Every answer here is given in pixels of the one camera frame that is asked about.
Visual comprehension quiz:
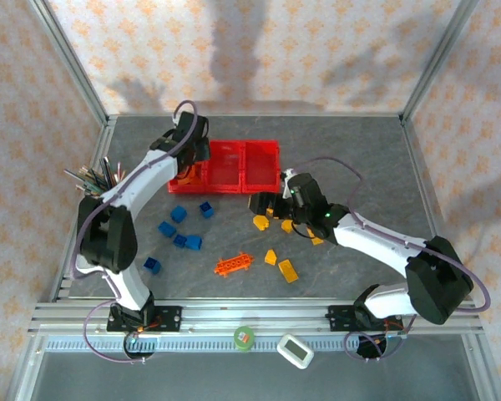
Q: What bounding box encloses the orange lego piece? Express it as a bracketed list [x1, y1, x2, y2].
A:
[175, 169, 200, 187]

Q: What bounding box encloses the long yellow lego brick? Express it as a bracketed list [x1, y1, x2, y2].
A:
[277, 258, 300, 285]

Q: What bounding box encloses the orange lego wheel chassis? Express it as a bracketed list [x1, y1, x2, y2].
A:
[213, 255, 254, 276]

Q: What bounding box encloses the red plastic bin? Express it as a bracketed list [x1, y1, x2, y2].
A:
[241, 140, 282, 195]
[167, 140, 210, 195]
[204, 140, 246, 195]

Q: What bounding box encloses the green tape roll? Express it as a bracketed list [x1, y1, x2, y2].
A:
[233, 325, 256, 353]

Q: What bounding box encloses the white digital timer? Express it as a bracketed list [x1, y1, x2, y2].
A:
[276, 332, 315, 371]

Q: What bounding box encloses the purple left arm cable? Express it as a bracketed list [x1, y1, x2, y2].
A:
[68, 99, 212, 365]

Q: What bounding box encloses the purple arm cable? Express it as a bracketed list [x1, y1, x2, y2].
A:
[68, 99, 212, 365]
[290, 156, 493, 363]

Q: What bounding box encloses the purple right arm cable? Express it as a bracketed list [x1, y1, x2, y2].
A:
[290, 156, 493, 363]

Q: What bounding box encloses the aluminium frame rear rail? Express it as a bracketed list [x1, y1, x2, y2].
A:
[106, 111, 406, 119]

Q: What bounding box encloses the aluminium frame side rail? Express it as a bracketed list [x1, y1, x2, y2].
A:
[49, 116, 118, 302]

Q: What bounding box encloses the aluminium mounting rail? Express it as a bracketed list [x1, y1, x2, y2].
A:
[28, 299, 484, 335]

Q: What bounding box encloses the aluminium frame post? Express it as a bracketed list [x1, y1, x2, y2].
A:
[400, 0, 481, 122]
[27, 0, 109, 124]
[461, 333, 501, 401]
[6, 333, 47, 401]

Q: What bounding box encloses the grey slotted cable duct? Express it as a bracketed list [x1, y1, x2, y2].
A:
[41, 335, 406, 353]

